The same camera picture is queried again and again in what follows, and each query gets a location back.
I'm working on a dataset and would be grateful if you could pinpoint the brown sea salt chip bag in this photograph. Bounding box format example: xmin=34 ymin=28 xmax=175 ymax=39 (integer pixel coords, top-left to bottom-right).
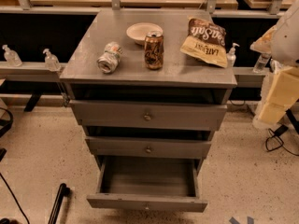
xmin=180 ymin=18 xmax=227 ymax=68

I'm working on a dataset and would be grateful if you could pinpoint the clear pump bottle far left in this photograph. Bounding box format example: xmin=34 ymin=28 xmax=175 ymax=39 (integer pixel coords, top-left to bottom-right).
xmin=2 ymin=45 xmax=22 ymax=67

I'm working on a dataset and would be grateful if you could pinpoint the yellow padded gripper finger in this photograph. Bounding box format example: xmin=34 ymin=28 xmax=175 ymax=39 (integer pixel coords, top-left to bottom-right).
xmin=266 ymin=67 xmax=299 ymax=107
xmin=257 ymin=103 xmax=286 ymax=124

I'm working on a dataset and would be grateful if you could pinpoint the grey metal shelf rail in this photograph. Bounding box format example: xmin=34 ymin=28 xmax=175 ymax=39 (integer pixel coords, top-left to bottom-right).
xmin=0 ymin=62 xmax=66 ymax=82

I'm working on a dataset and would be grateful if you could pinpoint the black power adapter with cable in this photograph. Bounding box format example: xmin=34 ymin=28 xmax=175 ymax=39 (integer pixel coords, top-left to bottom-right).
xmin=264 ymin=124 xmax=298 ymax=157

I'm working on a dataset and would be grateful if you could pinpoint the grey bottom drawer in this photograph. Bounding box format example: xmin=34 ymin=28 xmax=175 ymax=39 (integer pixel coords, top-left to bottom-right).
xmin=87 ymin=156 xmax=207 ymax=212

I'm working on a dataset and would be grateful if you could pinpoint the clear plastic water bottle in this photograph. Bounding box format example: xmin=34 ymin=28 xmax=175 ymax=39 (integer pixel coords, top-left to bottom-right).
xmin=253 ymin=53 xmax=271 ymax=73

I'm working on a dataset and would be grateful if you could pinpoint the black pole on floor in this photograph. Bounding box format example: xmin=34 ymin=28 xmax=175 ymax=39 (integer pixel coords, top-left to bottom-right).
xmin=48 ymin=183 xmax=70 ymax=224

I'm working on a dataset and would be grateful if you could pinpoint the crushed silver green can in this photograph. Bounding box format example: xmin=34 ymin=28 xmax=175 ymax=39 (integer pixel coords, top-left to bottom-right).
xmin=97 ymin=42 xmax=122 ymax=74

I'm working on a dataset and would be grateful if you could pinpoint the black cable left floor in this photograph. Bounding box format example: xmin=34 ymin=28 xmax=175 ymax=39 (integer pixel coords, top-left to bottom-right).
xmin=0 ymin=106 xmax=31 ymax=224

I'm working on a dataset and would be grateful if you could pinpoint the clear pump bottle right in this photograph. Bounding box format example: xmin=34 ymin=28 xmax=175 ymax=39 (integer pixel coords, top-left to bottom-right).
xmin=226 ymin=43 xmax=238 ymax=67

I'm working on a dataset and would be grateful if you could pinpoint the brown upright soda can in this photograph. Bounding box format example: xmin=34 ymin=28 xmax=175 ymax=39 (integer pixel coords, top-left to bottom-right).
xmin=144 ymin=31 xmax=164 ymax=70

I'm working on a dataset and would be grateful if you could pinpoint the grey drawer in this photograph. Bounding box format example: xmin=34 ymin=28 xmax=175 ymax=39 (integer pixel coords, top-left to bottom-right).
xmin=86 ymin=136 xmax=211 ymax=159
xmin=70 ymin=100 xmax=227 ymax=131
xmin=87 ymin=156 xmax=207 ymax=212

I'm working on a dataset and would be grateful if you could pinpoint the white ceramic bowl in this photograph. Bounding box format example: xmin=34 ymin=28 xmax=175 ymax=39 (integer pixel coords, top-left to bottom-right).
xmin=126 ymin=22 xmax=163 ymax=46

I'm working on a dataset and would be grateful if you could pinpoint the clear pump bottle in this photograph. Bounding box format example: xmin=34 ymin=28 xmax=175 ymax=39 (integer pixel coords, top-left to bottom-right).
xmin=43 ymin=49 xmax=62 ymax=72
xmin=226 ymin=43 xmax=238 ymax=67
xmin=2 ymin=45 xmax=22 ymax=67

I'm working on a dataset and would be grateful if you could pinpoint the grey top drawer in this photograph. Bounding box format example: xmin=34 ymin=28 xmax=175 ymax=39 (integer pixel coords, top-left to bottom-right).
xmin=70 ymin=100 xmax=227 ymax=131

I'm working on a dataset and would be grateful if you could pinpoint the grey wooden drawer cabinet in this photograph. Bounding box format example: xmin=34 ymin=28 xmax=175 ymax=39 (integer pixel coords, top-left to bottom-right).
xmin=59 ymin=8 xmax=238 ymax=173

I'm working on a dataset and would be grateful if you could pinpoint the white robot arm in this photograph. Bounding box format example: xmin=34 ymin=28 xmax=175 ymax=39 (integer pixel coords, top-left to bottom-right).
xmin=250 ymin=0 xmax=299 ymax=125

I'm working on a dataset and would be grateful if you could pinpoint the grey middle drawer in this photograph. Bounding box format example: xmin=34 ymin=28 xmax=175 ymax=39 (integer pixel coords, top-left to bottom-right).
xmin=86 ymin=136 xmax=211 ymax=159

